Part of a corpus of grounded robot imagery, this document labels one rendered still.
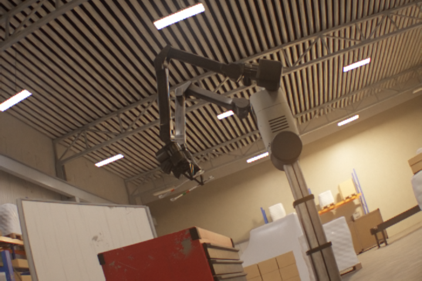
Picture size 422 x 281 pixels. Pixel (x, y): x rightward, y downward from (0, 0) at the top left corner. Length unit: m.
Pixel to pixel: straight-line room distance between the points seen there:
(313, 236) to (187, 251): 0.68
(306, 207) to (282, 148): 0.32
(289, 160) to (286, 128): 0.16
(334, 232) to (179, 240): 7.51
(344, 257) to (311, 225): 7.00
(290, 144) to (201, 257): 0.76
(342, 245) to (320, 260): 7.01
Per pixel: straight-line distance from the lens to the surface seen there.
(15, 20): 11.38
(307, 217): 2.03
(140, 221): 5.00
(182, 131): 2.37
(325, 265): 2.02
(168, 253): 1.66
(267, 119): 2.09
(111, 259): 1.76
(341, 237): 9.01
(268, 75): 2.02
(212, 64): 2.10
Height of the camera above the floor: 0.65
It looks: 22 degrees up
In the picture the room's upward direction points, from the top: 18 degrees counter-clockwise
